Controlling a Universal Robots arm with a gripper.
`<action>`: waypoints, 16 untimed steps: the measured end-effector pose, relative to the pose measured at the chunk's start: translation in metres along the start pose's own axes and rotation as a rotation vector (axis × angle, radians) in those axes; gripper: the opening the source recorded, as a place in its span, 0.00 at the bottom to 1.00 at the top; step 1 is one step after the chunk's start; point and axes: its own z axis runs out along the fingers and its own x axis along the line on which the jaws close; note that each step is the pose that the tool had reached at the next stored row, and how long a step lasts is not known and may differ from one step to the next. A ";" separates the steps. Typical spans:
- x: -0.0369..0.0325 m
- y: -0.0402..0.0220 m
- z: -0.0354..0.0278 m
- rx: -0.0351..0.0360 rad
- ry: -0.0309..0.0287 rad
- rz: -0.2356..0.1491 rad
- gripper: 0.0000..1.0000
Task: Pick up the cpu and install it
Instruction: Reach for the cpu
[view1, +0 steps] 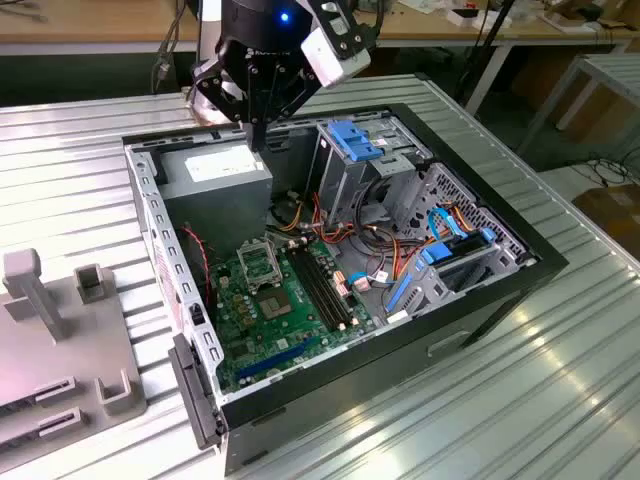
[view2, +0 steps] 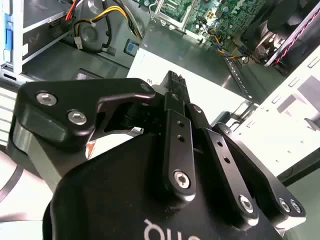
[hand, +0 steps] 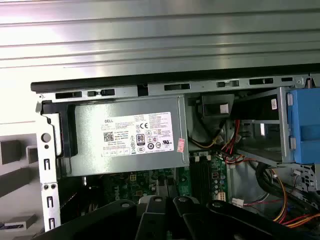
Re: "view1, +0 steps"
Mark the grey parts rack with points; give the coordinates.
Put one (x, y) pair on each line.
(75, 350)

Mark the black open PC case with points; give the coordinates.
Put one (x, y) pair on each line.
(375, 385)

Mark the grey perforated disk bay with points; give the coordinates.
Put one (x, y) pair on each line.
(425, 300)

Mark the grey power supply box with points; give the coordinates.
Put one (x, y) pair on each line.
(215, 215)

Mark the white flat box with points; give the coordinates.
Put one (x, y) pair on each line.
(495, 21)

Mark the dark RAM stick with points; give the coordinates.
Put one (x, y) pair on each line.
(17, 440)
(15, 407)

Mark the black square chipset chip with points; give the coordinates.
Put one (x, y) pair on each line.
(241, 350)

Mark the hard disk in blue carrier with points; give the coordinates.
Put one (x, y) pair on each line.
(440, 252)

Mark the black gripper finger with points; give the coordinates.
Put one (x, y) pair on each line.
(220, 105)
(292, 95)

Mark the grey metal drive cage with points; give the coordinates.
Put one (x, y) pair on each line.
(340, 185)

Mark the black plastic case bezel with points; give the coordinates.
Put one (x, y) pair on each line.
(192, 395)

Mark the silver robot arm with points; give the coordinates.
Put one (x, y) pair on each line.
(202, 107)

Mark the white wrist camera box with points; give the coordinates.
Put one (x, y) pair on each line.
(330, 60)

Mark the CPU socket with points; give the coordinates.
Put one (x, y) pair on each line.
(274, 305)

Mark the blue plastic drive latch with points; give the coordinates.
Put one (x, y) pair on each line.
(350, 140)

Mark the black camera mounting bracket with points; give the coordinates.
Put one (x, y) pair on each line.
(357, 30)

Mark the brown cardboard box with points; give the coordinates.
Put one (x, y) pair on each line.
(615, 220)
(545, 85)

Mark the grey metal slat table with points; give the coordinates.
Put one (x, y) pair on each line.
(620, 70)

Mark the wooden desk white frame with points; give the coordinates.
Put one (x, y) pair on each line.
(100, 20)
(425, 27)

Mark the black tripod pole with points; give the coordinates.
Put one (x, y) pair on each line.
(492, 35)

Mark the silver coin battery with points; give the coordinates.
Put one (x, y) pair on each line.
(274, 372)

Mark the green motherboard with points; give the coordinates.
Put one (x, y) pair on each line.
(295, 330)

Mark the blue expansion slot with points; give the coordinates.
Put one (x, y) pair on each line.
(275, 359)

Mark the blue plastic bay rail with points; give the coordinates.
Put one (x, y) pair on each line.
(400, 292)

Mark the black RAM slot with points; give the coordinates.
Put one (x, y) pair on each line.
(310, 289)
(324, 287)
(317, 288)
(330, 285)

